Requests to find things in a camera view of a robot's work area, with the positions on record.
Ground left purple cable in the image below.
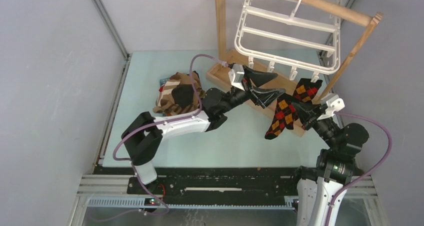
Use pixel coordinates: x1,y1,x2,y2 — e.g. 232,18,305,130
112,53,229,217

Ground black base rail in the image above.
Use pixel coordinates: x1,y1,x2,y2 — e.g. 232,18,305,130
94,166,332,208

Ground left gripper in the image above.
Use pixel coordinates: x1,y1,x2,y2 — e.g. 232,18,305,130
219,65,285,114

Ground pile of socks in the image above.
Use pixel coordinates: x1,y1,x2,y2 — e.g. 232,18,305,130
152,71,206,116

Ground light blue perforated basket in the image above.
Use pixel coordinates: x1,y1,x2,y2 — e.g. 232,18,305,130
159,78,168,86

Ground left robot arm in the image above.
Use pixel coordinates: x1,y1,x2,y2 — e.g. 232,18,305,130
121,63,286,194

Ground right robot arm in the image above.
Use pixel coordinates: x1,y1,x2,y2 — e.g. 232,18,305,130
290,101,369,226

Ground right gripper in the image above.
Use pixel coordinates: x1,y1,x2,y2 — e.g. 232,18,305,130
293,99,340,148

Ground red black argyle sock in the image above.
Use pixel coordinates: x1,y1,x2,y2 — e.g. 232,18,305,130
292,78,323,103

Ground wooden hanger stand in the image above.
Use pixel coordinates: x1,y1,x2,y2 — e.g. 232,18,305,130
202,0,383,116

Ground white plastic clip hanger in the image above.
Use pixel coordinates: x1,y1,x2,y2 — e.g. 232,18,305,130
233,0,343,81

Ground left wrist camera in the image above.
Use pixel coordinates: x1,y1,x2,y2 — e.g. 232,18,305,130
228,63,245,91

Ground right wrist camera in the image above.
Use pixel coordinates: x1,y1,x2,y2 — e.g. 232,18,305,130
317,93,345,121

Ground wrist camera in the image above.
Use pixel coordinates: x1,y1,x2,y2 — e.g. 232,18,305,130
228,63,245,91
317,93,345,121

